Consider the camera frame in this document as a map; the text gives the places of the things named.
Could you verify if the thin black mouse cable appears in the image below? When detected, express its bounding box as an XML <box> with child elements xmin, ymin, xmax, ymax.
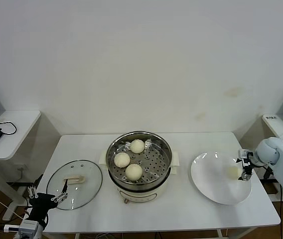
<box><xmin>0</xmin><ymin>121</ymin><xmax>17</xmax><ymax>136</ymax></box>

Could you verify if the white side table with label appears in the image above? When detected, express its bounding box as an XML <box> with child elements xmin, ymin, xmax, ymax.
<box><xmin>261</xmin><ymin>114</ymin><xmax>283</xmax><ymax>216</ymax></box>

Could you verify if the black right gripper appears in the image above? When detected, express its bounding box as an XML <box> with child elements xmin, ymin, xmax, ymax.
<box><xmin>235</xmin><ymin>148</ymin><xmax>257</xmax><ymax>181</ymax></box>

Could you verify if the white wall power socket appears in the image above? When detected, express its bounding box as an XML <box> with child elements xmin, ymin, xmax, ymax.
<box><xmin>15</xmin><ymin>166</ymin><xmax>28</xmax><ymax>184</ymax></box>

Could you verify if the white side table with mouse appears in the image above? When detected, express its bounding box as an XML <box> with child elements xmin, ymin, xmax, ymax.
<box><xmin>0</xmin><ymin>110</ymin><xmax>42</xmax><ymax>222</ymax></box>

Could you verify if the black cable with adapter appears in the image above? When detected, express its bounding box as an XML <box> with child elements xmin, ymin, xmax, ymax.
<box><xmin>263</xmin><ymin>165</ymin><xmax>283</xmax><ymax>207</ymax></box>

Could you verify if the white round plate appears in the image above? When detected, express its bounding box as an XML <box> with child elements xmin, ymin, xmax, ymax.
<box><xmin>190</xmin><ymin>151</ymin><xmax>253</xmax><ymax>205</ymax></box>

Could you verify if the round glass pot lid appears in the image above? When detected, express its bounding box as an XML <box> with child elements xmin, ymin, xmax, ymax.
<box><xmin>46</xmin><ymin>159</ymin><xmax>103</xmax><ymax>211</ymax></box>

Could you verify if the stainless steel steamer basket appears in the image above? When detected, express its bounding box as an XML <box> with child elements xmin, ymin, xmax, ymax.
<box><xmin>98</xmin><ymin>130</ymin><xmax>180</xmax><ymax>186</ymax></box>

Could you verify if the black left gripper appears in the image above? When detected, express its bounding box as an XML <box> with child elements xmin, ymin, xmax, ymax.
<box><xmin>27</xmin><ymin>174</ymin><xmax>69</xmax><ymax>222</ymax></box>

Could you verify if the white electric cooker pot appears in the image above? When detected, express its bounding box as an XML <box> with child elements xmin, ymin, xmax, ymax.
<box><xmin>99</xmin><ymin>161</ymin><xmax>179</xmax><ymax>205</ymax></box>

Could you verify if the white steamed baozi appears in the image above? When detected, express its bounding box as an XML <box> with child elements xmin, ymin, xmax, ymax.
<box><xmin>227</xmin><ymin>166</ymin><xmax>241</xmax><ymax>179</ymax></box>
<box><xmin>114</xmin><ymin>152</ymin><xmax>131</xmax><ymax>168</ymax></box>
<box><xmin>130</xmin><ymin>138</ymin><xmax>146</xmax><ymax>154</ymax></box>
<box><xmin>125</xmin><ymin>163</ymin><xmax>143</xmax><ymax>182</ymax></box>

